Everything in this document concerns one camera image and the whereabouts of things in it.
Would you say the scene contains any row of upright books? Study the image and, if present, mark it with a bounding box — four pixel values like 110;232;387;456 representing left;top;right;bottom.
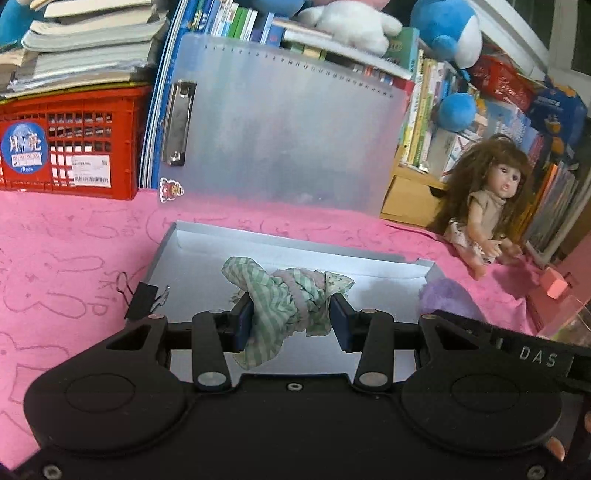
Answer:
184;0;583;266

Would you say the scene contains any black binder clip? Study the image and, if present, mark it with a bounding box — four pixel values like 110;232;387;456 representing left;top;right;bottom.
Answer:
115;272;170;322

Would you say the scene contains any blue white penguin plush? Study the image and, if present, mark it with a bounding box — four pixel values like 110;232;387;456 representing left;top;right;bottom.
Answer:
410;0;483;69

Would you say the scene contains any purple plush toy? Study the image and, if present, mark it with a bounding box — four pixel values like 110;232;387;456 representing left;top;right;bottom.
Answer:
417;278;487;323

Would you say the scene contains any stack of books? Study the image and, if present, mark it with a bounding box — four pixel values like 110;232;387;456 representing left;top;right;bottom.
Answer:
1;0;173;99

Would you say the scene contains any wooden desk drawer organizer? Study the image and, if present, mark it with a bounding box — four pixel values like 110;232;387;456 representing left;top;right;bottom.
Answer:
381;148;447;227

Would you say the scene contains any red plastic basket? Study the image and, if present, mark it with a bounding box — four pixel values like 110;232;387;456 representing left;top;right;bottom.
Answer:
1;83;151;200

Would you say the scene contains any white pink bunny plush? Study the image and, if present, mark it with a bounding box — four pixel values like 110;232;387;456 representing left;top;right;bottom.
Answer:
294;1;403;56

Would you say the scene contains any blue plush ball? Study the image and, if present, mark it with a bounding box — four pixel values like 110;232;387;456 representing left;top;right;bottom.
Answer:
437;93;477;132

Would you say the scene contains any grey cardboard box tray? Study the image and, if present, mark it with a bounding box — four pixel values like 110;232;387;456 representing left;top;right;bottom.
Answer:
135;220;447;384

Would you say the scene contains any person right hand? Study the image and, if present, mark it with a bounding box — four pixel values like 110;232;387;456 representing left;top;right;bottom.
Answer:
545;412;591;461

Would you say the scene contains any translucent clipboard folder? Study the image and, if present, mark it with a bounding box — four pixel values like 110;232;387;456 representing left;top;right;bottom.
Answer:
140;34;412;215

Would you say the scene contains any green checked scrunchie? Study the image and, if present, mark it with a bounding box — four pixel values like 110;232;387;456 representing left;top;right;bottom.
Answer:
221;256;355;370

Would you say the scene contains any long haired baby doll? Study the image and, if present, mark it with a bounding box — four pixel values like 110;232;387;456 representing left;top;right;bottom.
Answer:
428;134;531;280

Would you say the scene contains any clear glass cup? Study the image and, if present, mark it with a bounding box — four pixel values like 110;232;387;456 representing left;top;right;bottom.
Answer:
537;295;591;348

